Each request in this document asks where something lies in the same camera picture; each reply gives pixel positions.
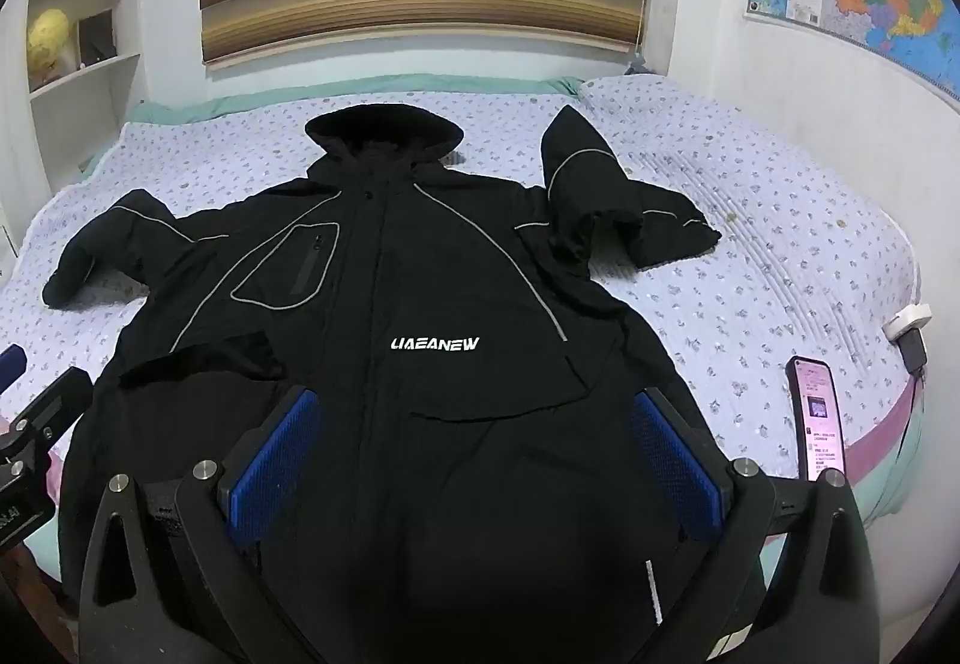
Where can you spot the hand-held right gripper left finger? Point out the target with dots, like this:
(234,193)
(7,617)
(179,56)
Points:
(271,461)

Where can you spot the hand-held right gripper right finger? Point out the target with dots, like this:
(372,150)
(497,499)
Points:
(679,465)

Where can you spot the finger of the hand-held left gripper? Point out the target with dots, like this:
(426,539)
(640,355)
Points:
(56,409)
(11,364)

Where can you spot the black hooded jacket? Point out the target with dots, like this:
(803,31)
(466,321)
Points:
(420,274)

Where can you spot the smartphone with lit screen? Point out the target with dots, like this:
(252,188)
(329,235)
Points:
(816,420)

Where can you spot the pink bed sheet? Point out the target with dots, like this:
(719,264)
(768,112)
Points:
(879,435)

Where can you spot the floral white bedspread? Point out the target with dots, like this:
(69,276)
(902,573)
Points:
(750,221)

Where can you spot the black power adapter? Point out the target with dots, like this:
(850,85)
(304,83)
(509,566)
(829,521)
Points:
(915,350)

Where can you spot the white power adapter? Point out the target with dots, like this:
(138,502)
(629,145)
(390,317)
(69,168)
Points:
(907,321)

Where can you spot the white bookshelf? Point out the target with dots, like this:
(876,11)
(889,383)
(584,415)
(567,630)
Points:
(84,77)

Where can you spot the yellow plush toy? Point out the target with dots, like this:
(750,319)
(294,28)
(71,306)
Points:
(49,45)

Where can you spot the dark box on shelf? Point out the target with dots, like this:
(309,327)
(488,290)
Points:
(96,37)

